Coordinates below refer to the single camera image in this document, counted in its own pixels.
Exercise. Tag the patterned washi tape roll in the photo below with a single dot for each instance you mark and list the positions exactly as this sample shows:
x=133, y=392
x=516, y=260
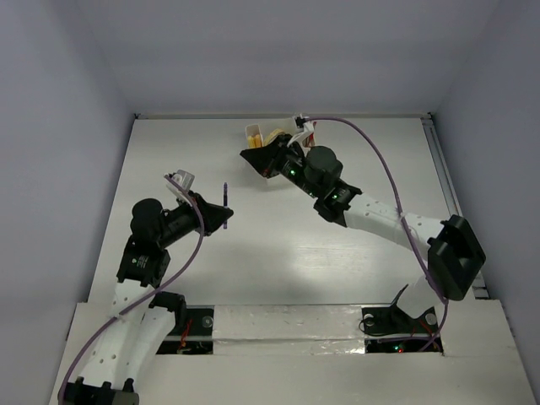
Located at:
x=272, y=135

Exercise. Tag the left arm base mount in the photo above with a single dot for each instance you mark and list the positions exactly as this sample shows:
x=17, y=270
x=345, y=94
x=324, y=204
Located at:
x=195, y=337

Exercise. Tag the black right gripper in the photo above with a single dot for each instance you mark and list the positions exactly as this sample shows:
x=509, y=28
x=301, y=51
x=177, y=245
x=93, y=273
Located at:
x=265, y=159

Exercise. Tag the red gel pen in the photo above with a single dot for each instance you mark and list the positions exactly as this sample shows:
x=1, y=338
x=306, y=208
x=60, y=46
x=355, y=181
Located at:
x=310, y=142

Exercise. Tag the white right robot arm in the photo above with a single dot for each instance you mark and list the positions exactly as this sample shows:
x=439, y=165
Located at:
x=449, y=252

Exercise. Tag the white perforated organizer basket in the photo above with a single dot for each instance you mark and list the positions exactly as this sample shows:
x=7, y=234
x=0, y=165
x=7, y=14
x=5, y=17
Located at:
x=263, y=133

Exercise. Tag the yellow highlighter marker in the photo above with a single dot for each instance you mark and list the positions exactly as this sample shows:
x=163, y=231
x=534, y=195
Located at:
x=251, y=142

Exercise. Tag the purple gel pen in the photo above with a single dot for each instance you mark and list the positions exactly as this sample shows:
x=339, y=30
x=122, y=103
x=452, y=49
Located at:
x=225, y=203

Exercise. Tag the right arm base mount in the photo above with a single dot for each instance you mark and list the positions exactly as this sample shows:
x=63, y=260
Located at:
x=389, y=330

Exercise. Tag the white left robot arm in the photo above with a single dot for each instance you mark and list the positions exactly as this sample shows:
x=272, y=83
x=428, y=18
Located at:
x=142, y=313

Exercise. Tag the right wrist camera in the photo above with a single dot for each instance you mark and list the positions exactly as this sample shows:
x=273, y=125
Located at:
x=302, y=131

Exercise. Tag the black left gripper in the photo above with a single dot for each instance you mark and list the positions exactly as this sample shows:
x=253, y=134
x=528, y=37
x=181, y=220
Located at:
x=213, y=214

